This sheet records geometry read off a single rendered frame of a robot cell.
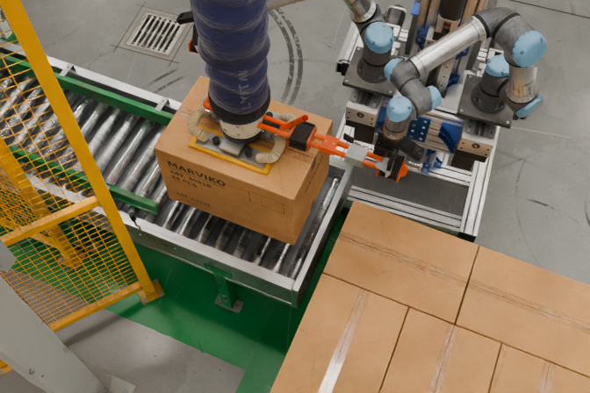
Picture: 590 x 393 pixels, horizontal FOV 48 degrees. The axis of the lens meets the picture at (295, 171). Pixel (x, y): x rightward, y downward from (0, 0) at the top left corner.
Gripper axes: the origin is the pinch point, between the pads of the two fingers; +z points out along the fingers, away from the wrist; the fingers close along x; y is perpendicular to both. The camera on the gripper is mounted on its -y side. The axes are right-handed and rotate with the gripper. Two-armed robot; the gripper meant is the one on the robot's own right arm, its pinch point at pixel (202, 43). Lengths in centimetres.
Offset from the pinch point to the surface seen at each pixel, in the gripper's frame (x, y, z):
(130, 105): -5, -45, 59
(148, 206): -50, -9, 60
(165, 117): -5, -25, 58
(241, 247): -50, 36, 66
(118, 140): -22, -44, 67
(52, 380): -134, -2, 53
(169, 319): -79, 6, 121
